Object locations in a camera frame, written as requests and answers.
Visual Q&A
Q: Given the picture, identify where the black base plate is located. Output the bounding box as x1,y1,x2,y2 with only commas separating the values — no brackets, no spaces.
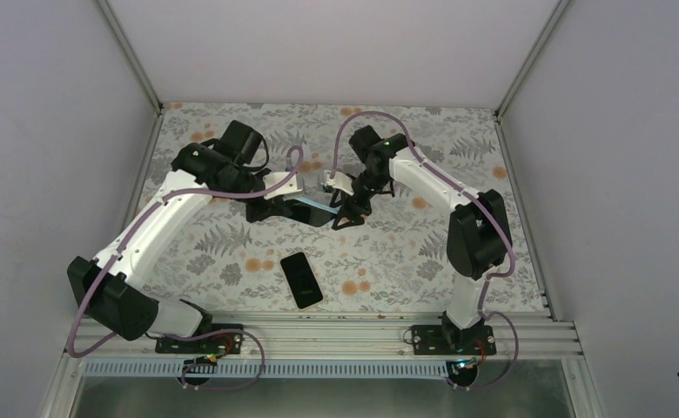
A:
401,325,497,356
154,333,243,356

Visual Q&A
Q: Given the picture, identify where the floral patterned mat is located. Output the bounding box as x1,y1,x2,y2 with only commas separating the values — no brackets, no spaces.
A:
141,102,546,314

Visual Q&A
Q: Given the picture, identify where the light blue phone case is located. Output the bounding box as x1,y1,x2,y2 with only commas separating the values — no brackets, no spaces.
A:
294,197,339,214

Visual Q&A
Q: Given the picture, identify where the white slotted cable duct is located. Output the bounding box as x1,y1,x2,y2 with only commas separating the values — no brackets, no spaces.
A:
82,359,448,380

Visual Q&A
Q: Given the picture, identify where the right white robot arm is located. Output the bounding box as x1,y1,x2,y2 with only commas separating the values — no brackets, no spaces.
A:
324,125,514,354

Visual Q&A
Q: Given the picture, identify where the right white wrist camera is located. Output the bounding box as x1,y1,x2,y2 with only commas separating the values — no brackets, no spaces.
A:
323,171,354,196

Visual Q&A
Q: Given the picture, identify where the black phone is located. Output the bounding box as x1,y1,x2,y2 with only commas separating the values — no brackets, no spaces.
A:
287,199,337,227

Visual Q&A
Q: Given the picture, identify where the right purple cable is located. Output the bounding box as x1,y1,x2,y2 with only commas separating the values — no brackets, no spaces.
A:
328,111,521,391

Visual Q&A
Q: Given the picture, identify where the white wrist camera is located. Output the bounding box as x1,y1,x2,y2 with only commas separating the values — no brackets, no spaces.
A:
323,171,354,196
263,172,305,200

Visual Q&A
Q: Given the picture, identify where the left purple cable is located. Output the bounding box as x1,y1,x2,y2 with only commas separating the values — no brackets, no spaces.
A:
65,145,305,360

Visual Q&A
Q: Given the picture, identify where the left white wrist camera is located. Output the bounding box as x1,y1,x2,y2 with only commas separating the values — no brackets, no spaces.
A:
263,172,305,200

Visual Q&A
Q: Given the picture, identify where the aluminium mounting rail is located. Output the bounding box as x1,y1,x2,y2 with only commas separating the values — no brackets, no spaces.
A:
65,311,583,361

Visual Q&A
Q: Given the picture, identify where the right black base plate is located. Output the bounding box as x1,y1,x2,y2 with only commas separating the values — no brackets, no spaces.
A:
401,325,497,356

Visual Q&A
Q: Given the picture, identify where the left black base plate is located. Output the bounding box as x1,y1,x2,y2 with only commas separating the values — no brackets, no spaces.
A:
154,333,243,356

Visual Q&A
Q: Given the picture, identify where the purple cable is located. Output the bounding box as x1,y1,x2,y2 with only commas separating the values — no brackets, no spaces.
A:
65,145,305,360
328,111,521,391

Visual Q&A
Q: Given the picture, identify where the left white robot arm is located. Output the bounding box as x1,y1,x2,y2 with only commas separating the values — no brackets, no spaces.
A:
67,120,302,353

